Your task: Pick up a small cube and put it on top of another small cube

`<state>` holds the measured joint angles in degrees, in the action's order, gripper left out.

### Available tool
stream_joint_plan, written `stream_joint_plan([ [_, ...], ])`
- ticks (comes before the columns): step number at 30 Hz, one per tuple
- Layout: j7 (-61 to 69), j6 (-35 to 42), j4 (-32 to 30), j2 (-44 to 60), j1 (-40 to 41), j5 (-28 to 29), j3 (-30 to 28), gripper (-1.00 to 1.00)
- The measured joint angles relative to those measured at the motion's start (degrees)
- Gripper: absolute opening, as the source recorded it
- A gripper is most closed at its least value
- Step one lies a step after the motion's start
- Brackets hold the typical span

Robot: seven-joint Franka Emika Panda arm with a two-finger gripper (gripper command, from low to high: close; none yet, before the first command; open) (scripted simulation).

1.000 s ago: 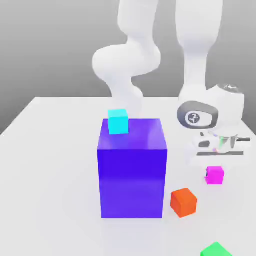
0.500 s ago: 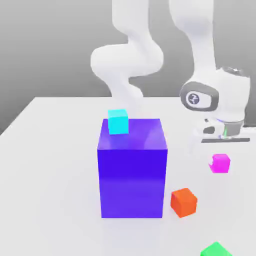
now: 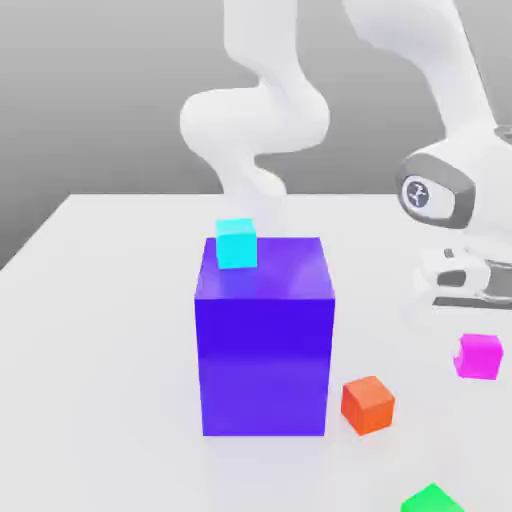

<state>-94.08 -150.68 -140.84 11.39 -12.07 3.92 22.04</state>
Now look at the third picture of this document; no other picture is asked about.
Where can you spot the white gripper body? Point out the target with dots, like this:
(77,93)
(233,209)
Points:
(472,303)

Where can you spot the small magenta cube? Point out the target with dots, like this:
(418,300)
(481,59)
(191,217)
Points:
(480,358)

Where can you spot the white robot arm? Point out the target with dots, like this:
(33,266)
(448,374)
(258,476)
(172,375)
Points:
(256,120)

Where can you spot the small orange cube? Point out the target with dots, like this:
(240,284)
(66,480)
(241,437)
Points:
(370,406)

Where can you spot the small green cube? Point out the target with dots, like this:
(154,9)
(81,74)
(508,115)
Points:
(432,500)

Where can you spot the small cyan cube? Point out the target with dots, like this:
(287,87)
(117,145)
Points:
(236,244)

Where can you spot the large purple box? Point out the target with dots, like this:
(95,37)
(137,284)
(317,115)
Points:
(264,352)

